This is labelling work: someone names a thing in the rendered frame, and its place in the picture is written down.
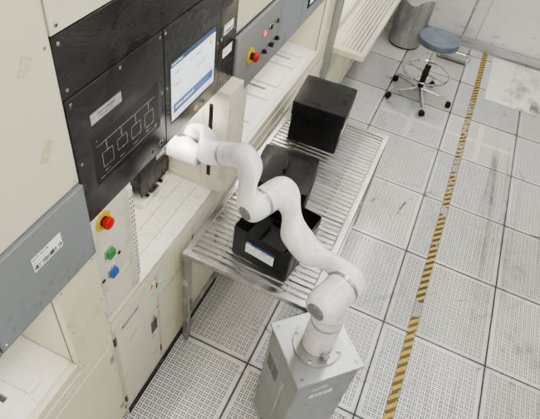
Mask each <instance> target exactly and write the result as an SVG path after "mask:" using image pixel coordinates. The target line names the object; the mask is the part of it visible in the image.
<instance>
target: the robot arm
mask: <svg viewBox="0 0 540 419"><path fill-rule="evenodd" d="M161 153H162V154H165V155H168V156H170V157H173V158H175V159H177V160H181V161H183V162H185V163H187V164H190V165H193V166H196V167H197V166H199V165H200V164H201V163H203V164H205V165H214V166H220V167H226V168H233V169H235V170H236V171H237V172H238V193H237V208H238V212H239V213H240V215H241V216H242V217H243V218H244V219H245V220H247V221H248V222H251V223H256V222H258V221H261V220H263V219H265V218H266V217H268V216H269V215H270V214H272V213H273V212H275V211H276V210H279V211H280V213H281V215H282V224H281V230H280V235H281V239H282V241H283V243H284V244H285V245H286V247H287V249H288V250H289V251H290V252H291V254H292V255H293V256H294V258H295V259H296V260H297V261H299V262H300V263H301V264H303V265H305V266H307V267H312V268H319V269H322V270H324V271H325V272H327V274H328V275H329V276H328V277H327V278H325V279H324V280H323V281H322V282H320V283H319V284H318V285H317V286H316V287H315V288H314V289H313V290H312V291H311V292H310V293H309V295H308V296H307V300H306V308H307V311H308V312H309V313H310V314H311V316H310V318H309V320H308V322H306V323H304V324H302V325H300V326H299V327H298V328H297V330H296V331H295V333H294V335H293V339H292V345H293V348H294V351H295V353H296V355H297V356H298V357H299V358H300V359H301V360H302V361H303V362H305V363H306V364H308V365H310V366H313V367H327V366H330V365H332V364H333V363H334V362H335V361H336V360H337V359H338V358H339V356H340V354H341V340H340V337H339V336H338V335H339V333H340V331H341V328H342V326H343V324H344V322H345V320H346V310H347V309H348V308H349V307H350V306H351V305H352V304H353V303H354V302H355V301H356V300H357V299H358V298H359V297H360V296H361V295H362V294H363V293H364V292H365V290H366V277H365V275H364V274H363V272H362V271H361V270H360V269H359V268H358V267H357V266H355V265H354V264H353V263H351V262H350V261H348V260H346V259H344V258H342V257H340V256H338V255H336V254H334V253H332V252H331V251H330V250H328V249H327V248H326V247H324V246H323V245H322V244H321V242H320V241H319V240H318V239H317V237H316V236H315V235H314V233H313V232H312V231H311V230H310V228H309V227H308V226H307V224H306V222H305V220H304V218H303V217H302V210H301V196H300V191H299V189H298V187H297V185H296V184H295V182H294V181H293V180H291V179H290V178H288V177H286V176H278V177H275V178H273V179H270V180H269V181H267V182H266V183H264V184H262V185H260V186H259V187H258V182H259V179H260V177H261V174H262V171H263V163H262V160H261V157H260V155H259V154H258V152H257V151H256V150H255V149H254V148H253V147H252V146H251V145H249V144H247V143H242V142H228V141H217V137H216V135H215V134H214V132H213V131H212V130H211V129H210V128H209V127H208V126H206V125H204V124H200V123H190V124H188V125H187V126H186V128H185V129H184V132H183V134H182V136H174V137H173V138H172V139H171V140H170V141H169V142H168V143H167V144H166V145H165V146H164V148H163V149H162V150H161Z"/></svg>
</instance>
